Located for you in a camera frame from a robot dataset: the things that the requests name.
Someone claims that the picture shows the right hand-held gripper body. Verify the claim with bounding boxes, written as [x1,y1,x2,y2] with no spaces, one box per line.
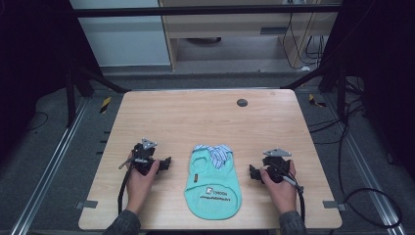
[260,148,293,184]

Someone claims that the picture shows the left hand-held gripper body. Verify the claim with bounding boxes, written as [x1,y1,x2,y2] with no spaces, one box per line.
[131,137,161,176]

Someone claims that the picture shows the mint green pet shirt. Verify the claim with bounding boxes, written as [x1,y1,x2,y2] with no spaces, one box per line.
[183,143,244,221]

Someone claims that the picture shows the person's right hand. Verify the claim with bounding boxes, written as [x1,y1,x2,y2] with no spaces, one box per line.
[259,159,299,215]

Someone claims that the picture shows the person's left hand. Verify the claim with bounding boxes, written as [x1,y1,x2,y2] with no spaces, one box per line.
[124,151,161,215]

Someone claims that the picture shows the yellow black striped tape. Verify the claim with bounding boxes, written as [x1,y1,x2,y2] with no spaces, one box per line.
[99,96,113,115]
[307,93,328,109]

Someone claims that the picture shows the white cabinet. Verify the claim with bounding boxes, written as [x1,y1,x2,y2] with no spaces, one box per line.
[69,0,172,69]

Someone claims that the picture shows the light wooden desk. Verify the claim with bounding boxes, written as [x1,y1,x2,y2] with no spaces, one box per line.
[158,0,341,71]

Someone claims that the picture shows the black curtain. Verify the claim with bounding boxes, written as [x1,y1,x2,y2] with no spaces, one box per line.
[0,0,103,165]
[318,0,415,182]

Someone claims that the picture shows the right hand-held gripper black cable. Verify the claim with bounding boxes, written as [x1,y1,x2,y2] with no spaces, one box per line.
[267,162,306,224]

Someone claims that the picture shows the hand-held gripper black cable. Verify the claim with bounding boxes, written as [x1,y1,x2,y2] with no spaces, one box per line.
[116,157,150,215]
[267,162,306,224]

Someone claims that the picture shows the left hand-held gripper black cable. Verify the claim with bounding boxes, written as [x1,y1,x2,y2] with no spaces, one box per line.
[116,157,150,215]

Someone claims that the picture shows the grey metal table bracket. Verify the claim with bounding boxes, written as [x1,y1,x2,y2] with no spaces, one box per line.
[322,200,347,212]
[74,199,99,211]

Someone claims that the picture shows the black floor cables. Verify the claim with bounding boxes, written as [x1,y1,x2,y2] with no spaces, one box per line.
[307,76,404,229]

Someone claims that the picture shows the aluminium floor rail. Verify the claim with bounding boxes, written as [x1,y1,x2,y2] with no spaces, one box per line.
[9,97,90,235]
[325,93,408,235]

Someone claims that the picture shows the black metal frame stand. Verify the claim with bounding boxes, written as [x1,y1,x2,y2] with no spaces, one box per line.
[280,64,348,124]
[64,64,132,129]

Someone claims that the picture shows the hanging black desk cables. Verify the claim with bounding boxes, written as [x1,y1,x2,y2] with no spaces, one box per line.
[281,0,327,71]

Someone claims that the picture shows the black horizontal frame bar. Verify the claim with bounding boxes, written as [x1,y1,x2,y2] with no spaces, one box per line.
[71,3,343,19]

